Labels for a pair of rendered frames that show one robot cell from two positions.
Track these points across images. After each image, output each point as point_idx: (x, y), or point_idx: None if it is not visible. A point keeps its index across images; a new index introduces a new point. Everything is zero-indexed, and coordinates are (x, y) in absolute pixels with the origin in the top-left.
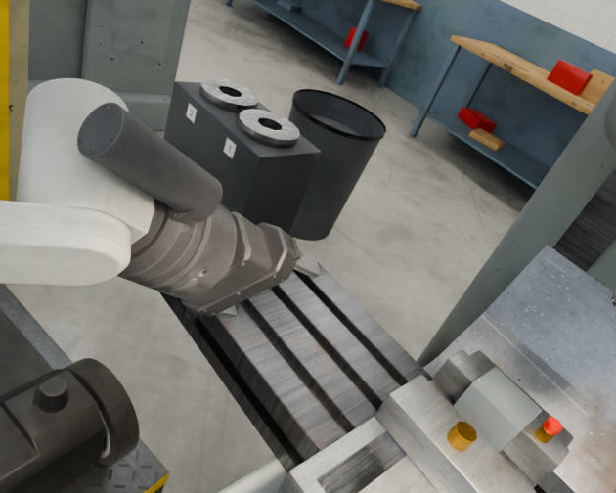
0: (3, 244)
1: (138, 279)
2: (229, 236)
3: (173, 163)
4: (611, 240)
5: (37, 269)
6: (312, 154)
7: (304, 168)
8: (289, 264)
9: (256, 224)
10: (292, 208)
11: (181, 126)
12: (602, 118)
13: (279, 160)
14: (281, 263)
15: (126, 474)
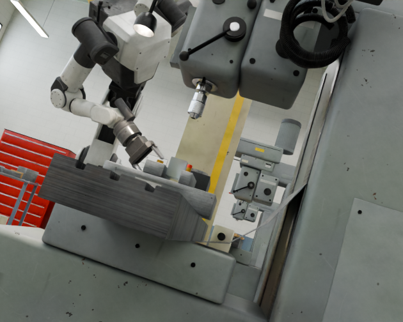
0: (98, 108)
1: (115, 130)
2: (135, 130)
3: (125, 106)
4: (296, 176)
5: (101, 116)
6: (205, 175)
7: (202, 180)
8: (149, 144)
9: None
10: None
11: None
12: (302, 145)
13: (190, 172)
14: (146, 142)
15: None
